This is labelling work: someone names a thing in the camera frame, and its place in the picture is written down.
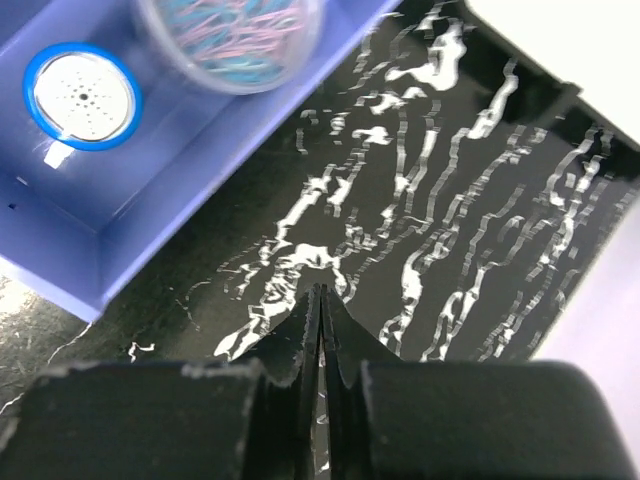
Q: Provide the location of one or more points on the black marble pattern mat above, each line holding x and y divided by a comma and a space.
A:
450, 230

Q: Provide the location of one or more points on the blue and grey bottle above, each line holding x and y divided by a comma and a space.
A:
82, 96

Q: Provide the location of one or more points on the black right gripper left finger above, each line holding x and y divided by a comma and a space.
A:
252, 418

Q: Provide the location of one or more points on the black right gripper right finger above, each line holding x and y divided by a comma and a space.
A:
396, 419

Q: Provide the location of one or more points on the white dry-erase board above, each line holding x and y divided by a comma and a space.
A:
588, 49

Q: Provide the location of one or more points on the clear jar of bands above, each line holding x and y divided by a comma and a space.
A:
234, 47

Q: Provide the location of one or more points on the purple drawer bin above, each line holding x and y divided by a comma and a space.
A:
77, 225

